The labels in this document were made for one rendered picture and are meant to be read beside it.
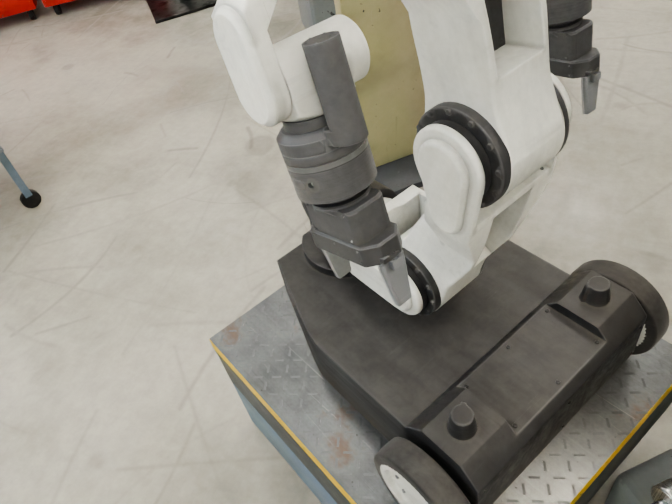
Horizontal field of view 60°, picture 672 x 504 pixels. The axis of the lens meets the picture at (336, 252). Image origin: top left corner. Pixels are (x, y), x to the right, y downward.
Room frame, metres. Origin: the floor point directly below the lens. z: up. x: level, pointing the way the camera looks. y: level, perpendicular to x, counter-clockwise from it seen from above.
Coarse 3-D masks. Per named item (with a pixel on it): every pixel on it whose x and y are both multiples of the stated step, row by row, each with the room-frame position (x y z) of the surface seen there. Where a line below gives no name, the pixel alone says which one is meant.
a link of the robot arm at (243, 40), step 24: (240, 0) 0.49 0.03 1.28; (264, 0) 0.49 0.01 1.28; (216, 24) 0.51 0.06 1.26; (240, 24) 0.48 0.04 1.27; (264, 24) 0.48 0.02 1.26; (240, 48) 0.48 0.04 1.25; (264, 48) 0.47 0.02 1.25; (240, 72) 0.49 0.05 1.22; (264, 72) 0.47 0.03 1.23; (240, 96) 0.50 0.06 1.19; (264, 96) 0.46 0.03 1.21; (288, 96) 0.47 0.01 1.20; (264, 120) 0.47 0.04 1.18
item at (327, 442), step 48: (240, 336) 0.86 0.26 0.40; (288, 336) 0.83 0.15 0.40; (240, 384) 0.80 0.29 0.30; (288, 384) 0.70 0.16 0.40; (624, 384) 0.54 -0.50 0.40; (288, 432) 0.61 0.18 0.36; (336, 432) 0.57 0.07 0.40; (576, 432) 0.47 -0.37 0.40; (624, 432) 0.45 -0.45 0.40; (336, 480) 0.47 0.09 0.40; (528, 480) 0.40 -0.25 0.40; (576, 480) 0.38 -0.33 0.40
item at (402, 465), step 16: (384, 448) 0.44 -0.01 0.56; (400, 448) 0.42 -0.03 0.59; (416, 448) 0.41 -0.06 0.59; (384, 464) 0.41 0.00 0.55; (400, 464) 0.39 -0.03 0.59; (416, 464) 0.38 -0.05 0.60; (432, 464) 0.38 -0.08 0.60; (384, 480) 0.42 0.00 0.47; (400, 480) 0.40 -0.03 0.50; (416, 480) 0.36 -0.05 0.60; (432, 480) 0.35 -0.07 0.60; (448, 480) 0.35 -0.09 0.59; (400, 496) 0.40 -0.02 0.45; (416, 496) 0.37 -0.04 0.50; (432, 496) 0.33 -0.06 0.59; (448, 496) 0.33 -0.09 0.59; (464, 496) 0.33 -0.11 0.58
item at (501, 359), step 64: (384, 192) 0.86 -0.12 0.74; (320, 256) 0.87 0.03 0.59; (512, 256) 0.78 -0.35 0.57; (320, 320) 0.72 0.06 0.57; (384, 320) 0.68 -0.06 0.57; (448, 320) 0.65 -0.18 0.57; (512, 320) 0.62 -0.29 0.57; (576, 320) 0.57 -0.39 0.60; (640, 320) 0.56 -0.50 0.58; (384, 384) 0.55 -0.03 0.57; (448, 384) 0.52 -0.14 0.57; (512, 384) 0.48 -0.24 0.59; (576, 384) 0.46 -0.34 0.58; (448, 448) 0.39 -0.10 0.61; (512, 448) 0.38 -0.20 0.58
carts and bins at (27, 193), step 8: (0, 152) 2.12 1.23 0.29; (0, 160) 2.12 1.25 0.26; (8, 160) 2.13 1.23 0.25; (8, 168) 2.12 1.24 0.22; (16, 176) 2.12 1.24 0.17; (16, 184) 2.11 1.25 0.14; (24, 184) 2.13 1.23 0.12; (24, 192) 2.12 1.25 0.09; (32, 192) 2.14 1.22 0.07; (24, 200) 2.11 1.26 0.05; (32, 200) 2.13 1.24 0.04; (40, 200) 2.14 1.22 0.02
